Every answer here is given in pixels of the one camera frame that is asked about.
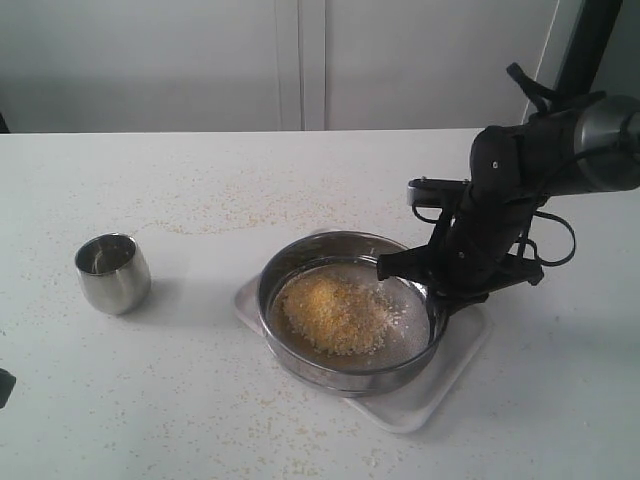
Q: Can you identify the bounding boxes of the white cabinet doors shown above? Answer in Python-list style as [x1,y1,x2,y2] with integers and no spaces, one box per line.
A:
[1,1,582,133]

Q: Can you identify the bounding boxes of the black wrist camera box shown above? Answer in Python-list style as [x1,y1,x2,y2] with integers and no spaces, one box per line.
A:
[407,177,469,209]

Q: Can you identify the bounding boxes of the round steel mesh sieve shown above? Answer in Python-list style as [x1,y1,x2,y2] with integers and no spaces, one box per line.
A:
[256,231,448,397]

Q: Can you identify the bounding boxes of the white plastic tray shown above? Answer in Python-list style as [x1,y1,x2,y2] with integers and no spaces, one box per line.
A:
[234,271,492,433]

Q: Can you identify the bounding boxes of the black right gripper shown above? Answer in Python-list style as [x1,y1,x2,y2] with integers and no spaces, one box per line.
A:
[376,184,543,316]

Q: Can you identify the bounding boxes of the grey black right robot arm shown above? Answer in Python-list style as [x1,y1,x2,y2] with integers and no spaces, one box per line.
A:
[377,1,639,311]

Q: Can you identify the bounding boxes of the stainless steel cup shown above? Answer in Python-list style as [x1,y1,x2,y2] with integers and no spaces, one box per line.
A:
[74,233,151,315]

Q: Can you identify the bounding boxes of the yellow grain mixture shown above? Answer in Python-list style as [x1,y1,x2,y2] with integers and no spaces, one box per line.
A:
[281,274,396,356]

